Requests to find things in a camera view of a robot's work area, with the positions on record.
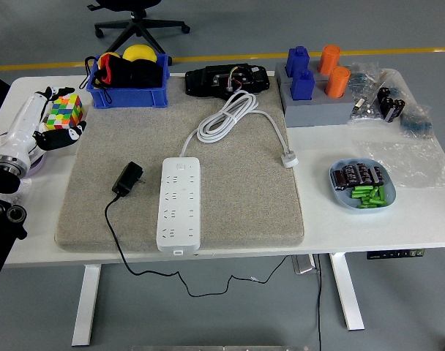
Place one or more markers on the white table leg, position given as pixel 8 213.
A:
pixel 85 307
pixel 348 292

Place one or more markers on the blue plastic bin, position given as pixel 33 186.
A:
pixel 127 98

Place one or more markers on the orange cylinder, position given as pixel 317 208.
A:
pixel 337 82
pixel 328 58

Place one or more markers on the black electronic device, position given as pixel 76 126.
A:
pixel 200 82

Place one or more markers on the black capacitor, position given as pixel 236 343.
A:
pixel 376 175
pixel 362 172
pixel 340 180
pixel 350 173

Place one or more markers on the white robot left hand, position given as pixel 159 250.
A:
pixel 21 124

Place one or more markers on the large yellow ball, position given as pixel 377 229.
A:
pixel 138 53

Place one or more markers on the small yellow ball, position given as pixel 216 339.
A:
pixel 111 56

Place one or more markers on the clear bag of blue resistors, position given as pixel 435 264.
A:
pixel 361 77

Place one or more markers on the small silver metal piece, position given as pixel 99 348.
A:
pixel 359 104

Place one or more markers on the blue block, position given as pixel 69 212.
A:
pixel 302 86
pixel 297 60

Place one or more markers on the black pouch with red lining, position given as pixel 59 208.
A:
pixel 142 75

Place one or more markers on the clear bag of metal parts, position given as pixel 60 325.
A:
pixel 365 114

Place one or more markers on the light blue tray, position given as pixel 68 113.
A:
pixel 339 199

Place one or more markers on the white power strip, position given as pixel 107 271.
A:
pixel 182 219

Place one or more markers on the black table control panel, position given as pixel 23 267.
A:
pixel 396 254

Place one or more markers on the green battery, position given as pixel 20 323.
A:
pixel 361 189
pixel 370 205
pixel 359 195
pixel 382 194

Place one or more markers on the metal box under table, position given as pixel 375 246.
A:
pixel 304 264

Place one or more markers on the black office chair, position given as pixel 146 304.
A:
pixel 142 25

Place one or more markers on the clear bag of blue parts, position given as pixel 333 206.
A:
pixel 416 122

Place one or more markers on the grey block holder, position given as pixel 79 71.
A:
pixel 317 113
pixel 281 71

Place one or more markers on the colourful puzzle cube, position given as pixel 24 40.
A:
pixel 67 109

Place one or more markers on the large empty clear plastic bag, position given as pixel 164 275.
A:
pixel 409 161

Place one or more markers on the grey-brown mat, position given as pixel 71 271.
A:
pixel 244 204

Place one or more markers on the clear bag of black capacitors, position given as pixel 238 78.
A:
pixel 391 104

